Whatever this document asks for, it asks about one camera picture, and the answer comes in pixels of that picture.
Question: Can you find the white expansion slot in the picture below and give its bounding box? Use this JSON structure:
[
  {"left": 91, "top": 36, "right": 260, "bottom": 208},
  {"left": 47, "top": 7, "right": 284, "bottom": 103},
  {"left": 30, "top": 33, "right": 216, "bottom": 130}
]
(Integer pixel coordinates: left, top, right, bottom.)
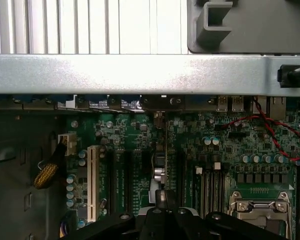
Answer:
[{"left": 86, "top": 144, "right": 98, "bottom": 225}]

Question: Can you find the silver USB port stack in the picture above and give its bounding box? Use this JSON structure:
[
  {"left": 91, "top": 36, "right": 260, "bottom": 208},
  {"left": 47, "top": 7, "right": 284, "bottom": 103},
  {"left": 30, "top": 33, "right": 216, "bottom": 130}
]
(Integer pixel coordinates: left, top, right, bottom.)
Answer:
[{"left": 216, "top": 95, "right": 247, "bottom": 113}]

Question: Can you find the black expansion slot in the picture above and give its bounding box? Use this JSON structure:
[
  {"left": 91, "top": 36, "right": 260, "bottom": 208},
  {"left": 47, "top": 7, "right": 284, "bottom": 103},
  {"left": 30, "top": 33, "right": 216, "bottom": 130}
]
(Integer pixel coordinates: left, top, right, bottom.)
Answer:
[
  {"left": 124, "top": 149, "right": 134, "bottom": 213},
  {"left": 108, "top": 149, "right": 118, "bottom": 214},
  {"left": 178, "top": 149, "right": 189, "bottom": 210}
]

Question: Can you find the black cable plug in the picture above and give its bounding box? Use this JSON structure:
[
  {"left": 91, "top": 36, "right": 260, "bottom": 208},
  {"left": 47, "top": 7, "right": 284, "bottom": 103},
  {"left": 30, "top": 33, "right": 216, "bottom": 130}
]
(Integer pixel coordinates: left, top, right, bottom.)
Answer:
[{"left": 276, "top": 63, "right": 300, "bottom": 89}]

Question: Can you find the open metal PC case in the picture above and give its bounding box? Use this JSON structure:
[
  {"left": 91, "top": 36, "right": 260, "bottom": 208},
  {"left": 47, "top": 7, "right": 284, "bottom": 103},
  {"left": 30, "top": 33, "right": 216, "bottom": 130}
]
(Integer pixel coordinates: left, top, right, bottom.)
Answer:
[{"left": 0, "top": 53, "right": 300, "bottom": 240}]

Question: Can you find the silver ethernet port block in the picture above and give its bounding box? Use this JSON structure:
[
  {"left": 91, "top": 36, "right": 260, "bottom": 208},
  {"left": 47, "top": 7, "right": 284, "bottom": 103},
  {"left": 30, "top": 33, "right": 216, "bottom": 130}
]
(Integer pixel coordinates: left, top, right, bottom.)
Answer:
[{"left": 251, "top": 96, "right": 288, "bottom": 120}]

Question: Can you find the red black twisted wire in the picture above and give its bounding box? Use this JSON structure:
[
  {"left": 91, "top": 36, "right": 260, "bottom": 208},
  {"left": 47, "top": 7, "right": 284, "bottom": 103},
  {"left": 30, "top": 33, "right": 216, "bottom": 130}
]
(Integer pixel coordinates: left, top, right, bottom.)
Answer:
[{"left": 221, "top": 96, "right": 300, "bottom": 163}]

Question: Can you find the white wire connector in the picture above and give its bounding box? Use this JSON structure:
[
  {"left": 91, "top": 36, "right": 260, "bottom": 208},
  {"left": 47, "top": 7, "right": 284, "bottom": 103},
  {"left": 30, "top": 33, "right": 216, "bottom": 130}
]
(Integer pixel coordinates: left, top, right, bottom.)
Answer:
[{"left": 57, "top": 133, "right": 78, "bottom": 156}]

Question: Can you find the yellow black wire bundle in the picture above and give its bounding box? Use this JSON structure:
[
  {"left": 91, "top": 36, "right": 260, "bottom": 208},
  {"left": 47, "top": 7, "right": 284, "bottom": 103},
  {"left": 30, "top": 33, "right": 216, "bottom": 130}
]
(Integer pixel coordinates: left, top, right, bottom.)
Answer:
[{"left": 33, "top": 143, "right": 67, "bottom": 190}]

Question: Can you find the green motherboard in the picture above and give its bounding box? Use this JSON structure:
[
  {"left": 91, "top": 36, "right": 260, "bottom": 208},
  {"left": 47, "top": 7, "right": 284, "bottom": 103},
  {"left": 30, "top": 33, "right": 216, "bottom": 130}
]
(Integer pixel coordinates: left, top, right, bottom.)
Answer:
[{"left": 64, "top": 109, "right": 300, "bottom": 240}]

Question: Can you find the metal CPU socket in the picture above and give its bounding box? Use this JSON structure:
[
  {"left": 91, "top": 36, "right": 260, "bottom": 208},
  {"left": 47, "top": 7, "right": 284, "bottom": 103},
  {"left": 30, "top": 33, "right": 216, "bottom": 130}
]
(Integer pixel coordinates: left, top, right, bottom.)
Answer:
[{"left": 227, "top": 189, "right": 296, "bottom": 240}]

